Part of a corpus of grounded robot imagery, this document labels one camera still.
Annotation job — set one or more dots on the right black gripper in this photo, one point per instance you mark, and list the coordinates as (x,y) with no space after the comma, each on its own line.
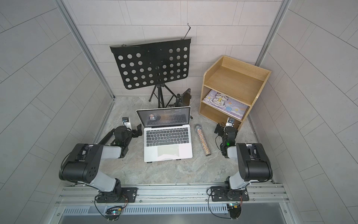
(219,130)

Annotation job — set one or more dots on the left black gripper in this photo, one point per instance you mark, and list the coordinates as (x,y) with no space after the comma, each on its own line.
(134,131)

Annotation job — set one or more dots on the silver laptop computer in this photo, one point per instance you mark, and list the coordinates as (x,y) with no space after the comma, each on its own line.
(167,133)

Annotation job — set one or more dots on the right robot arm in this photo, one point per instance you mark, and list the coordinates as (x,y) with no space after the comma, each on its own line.
(253,164)

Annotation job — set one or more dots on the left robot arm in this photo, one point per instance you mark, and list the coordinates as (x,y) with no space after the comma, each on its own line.
(81,165)

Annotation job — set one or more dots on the rhinestone glitter microphone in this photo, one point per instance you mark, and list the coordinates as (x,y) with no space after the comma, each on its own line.
(202,139)

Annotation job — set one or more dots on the purple cartoon spiral notebook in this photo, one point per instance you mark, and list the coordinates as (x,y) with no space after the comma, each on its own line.
(226,104)

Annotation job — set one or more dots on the wooden shelf unit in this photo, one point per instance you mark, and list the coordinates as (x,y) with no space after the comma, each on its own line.
(236,79)

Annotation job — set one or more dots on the black perforated music stand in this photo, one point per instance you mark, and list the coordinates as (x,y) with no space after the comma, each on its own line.
(154,64)

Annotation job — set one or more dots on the right circuit board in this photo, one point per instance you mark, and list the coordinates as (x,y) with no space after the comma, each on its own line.
(234,210)

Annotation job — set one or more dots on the circuit board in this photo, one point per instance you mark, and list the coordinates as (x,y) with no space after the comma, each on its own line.
(234,210)
(114,213)

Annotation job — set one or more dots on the left circuit board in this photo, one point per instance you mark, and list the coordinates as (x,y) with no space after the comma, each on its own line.
(114,213)

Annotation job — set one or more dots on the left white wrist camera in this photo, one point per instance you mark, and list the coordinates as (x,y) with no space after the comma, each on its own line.
(126,122)

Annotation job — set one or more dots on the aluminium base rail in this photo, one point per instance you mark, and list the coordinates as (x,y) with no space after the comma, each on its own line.
(203,193)

